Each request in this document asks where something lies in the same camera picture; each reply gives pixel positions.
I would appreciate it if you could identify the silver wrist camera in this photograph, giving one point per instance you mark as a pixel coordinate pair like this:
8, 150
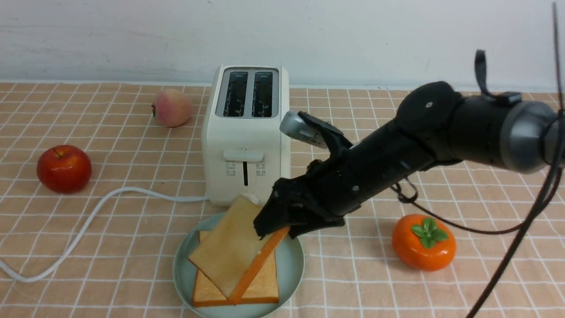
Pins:
303, 127

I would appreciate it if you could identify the light blue plate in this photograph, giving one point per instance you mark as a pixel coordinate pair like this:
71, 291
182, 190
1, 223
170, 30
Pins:
290, 261

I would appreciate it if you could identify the toast slice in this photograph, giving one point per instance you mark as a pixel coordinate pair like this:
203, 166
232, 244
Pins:
232, 254
211, 283

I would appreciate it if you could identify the red apple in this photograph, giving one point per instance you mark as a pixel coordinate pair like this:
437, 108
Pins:
64, 169

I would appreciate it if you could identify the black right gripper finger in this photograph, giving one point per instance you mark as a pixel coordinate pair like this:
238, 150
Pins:
314, 225
278, 212

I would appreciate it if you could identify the white two-slot toaster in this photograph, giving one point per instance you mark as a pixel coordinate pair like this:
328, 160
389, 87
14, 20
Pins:
243, 150

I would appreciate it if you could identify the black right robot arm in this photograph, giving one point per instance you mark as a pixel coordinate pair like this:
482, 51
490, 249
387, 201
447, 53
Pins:
434, 126

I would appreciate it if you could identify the pink peach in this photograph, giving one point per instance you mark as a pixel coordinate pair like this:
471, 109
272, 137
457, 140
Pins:
172, 108

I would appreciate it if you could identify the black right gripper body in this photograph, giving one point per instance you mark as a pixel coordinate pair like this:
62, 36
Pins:
333, 188

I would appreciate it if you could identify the orange persimmon with green leaves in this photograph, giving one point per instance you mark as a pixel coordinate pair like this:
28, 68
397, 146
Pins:
423, 243

